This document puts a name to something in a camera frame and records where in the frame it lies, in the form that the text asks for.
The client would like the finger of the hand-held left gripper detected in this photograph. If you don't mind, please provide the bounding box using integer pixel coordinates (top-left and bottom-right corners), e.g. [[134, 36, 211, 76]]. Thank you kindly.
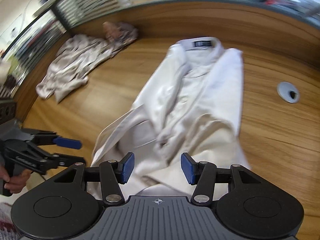
[[32, 130, 82, 149], [41, 153, 85, 174]]

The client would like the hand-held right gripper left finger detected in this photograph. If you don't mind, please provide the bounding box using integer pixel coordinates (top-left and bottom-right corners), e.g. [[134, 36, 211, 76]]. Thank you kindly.
[[54, 152, 135, 207]]

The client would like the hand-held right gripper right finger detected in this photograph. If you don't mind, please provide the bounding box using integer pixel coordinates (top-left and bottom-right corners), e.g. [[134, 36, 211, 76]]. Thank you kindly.
[[181, 152, 261, 207]]

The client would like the white satin shirt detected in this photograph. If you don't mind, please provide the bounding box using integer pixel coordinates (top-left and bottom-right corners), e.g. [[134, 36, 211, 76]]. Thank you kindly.
[[90, 38, 252, 199]]

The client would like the person's left hand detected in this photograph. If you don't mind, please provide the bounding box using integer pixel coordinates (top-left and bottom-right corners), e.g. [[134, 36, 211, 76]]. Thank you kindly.
[[0, 165, 31, 195]]

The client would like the cream satin shirt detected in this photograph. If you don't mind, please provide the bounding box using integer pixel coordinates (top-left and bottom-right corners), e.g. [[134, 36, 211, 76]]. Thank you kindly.
[[36, 34, 114, 103]]

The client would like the brown grey patterned cloth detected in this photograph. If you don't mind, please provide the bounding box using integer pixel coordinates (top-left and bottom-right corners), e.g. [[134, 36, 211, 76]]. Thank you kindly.
[[103, 21, 139, 55]]

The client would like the grey cable grommet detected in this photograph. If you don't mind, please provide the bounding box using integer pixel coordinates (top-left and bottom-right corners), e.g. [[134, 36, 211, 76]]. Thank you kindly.
[[277, 82, 300, 103]]

